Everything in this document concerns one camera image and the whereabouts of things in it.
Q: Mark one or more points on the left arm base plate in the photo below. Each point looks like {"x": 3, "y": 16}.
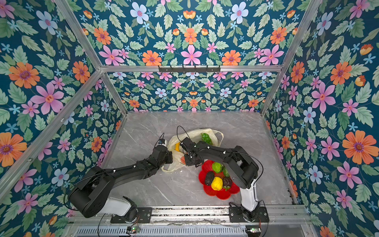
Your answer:
{"x": 136, "y": 215}

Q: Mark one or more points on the brown fake mangosteen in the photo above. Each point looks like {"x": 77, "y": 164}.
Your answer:
{"x": 227, "y": 183}

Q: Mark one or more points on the yellow plastic fruit-print bag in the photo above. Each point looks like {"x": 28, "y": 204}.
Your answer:
{"x": 195, "y": 135}

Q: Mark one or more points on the yellow fake banana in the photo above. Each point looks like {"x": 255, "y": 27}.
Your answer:
{"x": 178, "y": 147}

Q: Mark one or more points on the white vent grille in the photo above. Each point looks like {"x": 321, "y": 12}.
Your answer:
{"x": 162, "y": 231}

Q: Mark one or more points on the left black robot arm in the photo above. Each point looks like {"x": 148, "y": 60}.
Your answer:
{"x": 90, "y": 196}

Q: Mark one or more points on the dark fake avocado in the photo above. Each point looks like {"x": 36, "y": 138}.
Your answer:
{"x": 209, "y": 178}

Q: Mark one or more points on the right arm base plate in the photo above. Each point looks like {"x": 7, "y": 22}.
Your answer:
{"x": 239, "y": 214}

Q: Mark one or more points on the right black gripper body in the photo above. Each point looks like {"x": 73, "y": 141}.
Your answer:
{"x": 189, "y": 161}

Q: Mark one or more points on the red flower-shaped plate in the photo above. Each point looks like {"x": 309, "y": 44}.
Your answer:
{"x": 222, "y": 194}

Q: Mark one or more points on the aluminium mounting rail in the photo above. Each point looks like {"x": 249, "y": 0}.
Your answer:
{"x": 197, "y": 215}

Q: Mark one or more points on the yellow fake lemon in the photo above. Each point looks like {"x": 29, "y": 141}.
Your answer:
{"x": 217, "y": 184}

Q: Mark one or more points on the green fake grapes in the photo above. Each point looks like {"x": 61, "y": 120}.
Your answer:
{"x": 206, "y": 138}

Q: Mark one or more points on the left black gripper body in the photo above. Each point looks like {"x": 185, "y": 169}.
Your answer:
{"x": 168, "y": 159}

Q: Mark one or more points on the black hook rail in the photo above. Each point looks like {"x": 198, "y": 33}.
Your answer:
{"x": 186, "y": 69}

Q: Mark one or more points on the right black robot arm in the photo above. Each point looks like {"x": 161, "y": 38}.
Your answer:
{"x": 241, "y": 167}

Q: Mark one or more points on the dark green fake fruit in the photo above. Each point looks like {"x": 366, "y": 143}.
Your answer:
{"x": 225, "y": 172}

